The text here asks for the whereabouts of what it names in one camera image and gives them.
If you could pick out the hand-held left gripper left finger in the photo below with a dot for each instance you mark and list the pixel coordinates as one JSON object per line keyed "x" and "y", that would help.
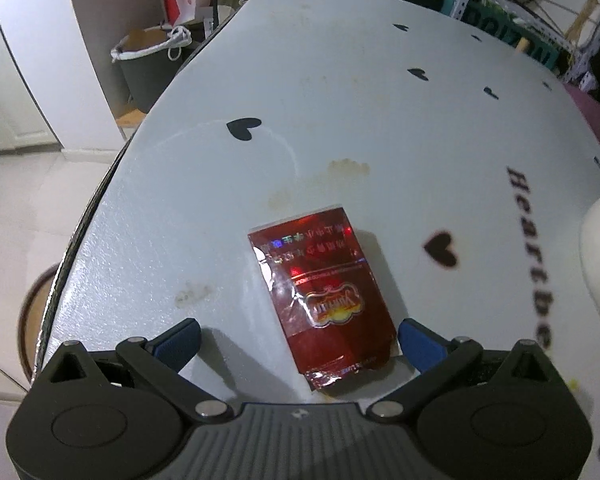
{"x": 180, "y": 341}

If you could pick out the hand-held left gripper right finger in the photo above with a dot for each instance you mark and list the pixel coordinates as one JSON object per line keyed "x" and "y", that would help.
{"x": 417, "y": 342}

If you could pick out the red foil packet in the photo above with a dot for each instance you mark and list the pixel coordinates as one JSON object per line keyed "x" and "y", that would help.
{"x": 330, "y": 300}

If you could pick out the beige bin with brown rim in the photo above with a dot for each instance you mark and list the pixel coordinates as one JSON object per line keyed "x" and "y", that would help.
{"x": 35, "y": 320}

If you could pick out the white heart print tablecloth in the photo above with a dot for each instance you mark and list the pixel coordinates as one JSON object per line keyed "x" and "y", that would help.
{"x": 380, "y": 125}

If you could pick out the low cream drawer cabinet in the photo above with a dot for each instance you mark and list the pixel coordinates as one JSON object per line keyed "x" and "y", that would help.
{"x": 129, "y": 122}

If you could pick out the grey bucket with white liner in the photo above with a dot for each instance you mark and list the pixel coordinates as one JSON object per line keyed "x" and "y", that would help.
{"x": 145, "y": 80}

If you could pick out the cream kitchen cabinet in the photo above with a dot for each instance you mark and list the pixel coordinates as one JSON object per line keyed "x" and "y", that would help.
{"x": 5, "y": 95}

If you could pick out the brown cardboard piece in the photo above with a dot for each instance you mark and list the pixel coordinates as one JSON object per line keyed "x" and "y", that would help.
{"x": 147, "y": 39}

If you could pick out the teal printed box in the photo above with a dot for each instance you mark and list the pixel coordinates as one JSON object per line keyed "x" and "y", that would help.
{"x": 510, "y": 30}

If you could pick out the white perforated metal frame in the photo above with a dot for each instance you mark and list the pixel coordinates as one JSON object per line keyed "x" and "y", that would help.
{"x": 580, "y": 57}

